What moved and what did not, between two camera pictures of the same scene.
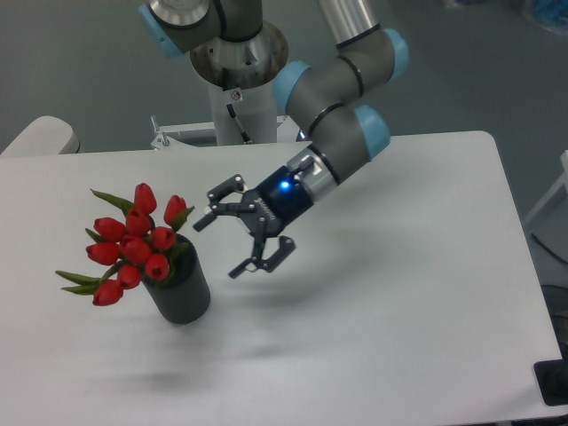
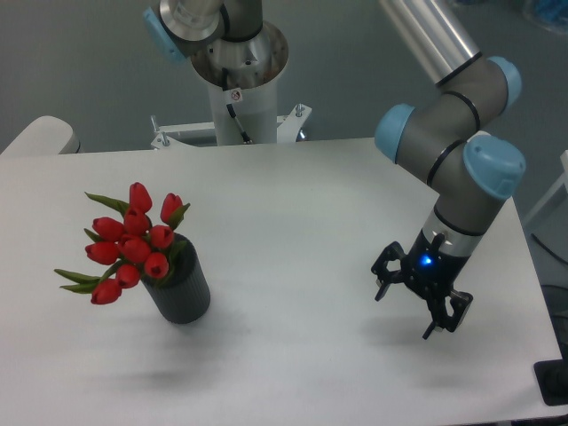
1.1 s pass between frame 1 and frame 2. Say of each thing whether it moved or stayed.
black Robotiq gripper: moved
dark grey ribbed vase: stayed
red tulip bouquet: stayed
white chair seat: stayed
